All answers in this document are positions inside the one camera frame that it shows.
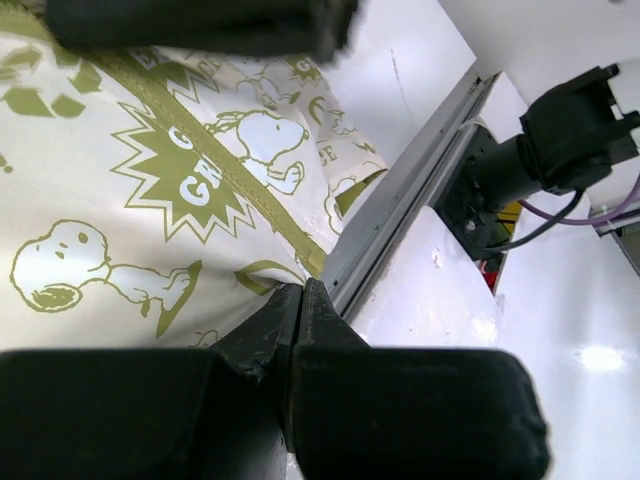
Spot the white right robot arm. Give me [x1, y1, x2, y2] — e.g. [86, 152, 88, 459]
[38, 1, 639, 260]

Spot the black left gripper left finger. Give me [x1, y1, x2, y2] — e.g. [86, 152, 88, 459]
[1, 285, 303, 479]

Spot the white foil covered board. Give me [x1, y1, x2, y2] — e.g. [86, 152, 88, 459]
[351, 207, 501, 348]

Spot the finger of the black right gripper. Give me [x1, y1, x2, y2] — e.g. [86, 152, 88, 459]
[44, 0, 359, 63]

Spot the aluminium table edge rail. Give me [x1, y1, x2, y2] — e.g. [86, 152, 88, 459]
[322, 70, 496, 322]

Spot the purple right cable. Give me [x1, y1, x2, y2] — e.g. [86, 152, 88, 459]
[517, 187, 640, 221]

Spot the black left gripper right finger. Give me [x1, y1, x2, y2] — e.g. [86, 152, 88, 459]
[288, 280, 551, 479]

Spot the cream green printed hooded jacket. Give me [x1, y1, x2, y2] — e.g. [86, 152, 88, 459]
[1, 1, 386, 350]

